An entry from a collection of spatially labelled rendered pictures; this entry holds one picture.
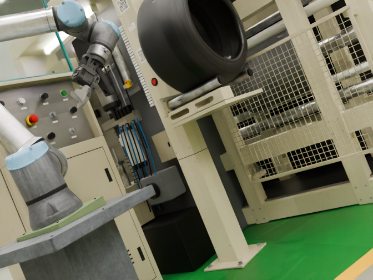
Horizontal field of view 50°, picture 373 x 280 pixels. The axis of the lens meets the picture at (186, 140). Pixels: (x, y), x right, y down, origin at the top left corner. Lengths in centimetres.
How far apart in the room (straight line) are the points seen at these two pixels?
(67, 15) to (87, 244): 79
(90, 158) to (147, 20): 74
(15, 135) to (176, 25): 80
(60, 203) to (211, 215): 99
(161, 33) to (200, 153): 68
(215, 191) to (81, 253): 98
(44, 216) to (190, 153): 95
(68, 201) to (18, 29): 62
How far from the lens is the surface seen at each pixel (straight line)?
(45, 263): 143
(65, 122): 213
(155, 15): 188
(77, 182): 200
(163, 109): 201
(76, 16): 151
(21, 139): 163
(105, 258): 144
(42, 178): 142
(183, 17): 181
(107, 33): 163
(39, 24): 154
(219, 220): 216
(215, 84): 184
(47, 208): 142
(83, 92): 153
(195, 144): 213
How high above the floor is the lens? 71
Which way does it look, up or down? level
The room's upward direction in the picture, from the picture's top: 22 degrees counter-clockwise
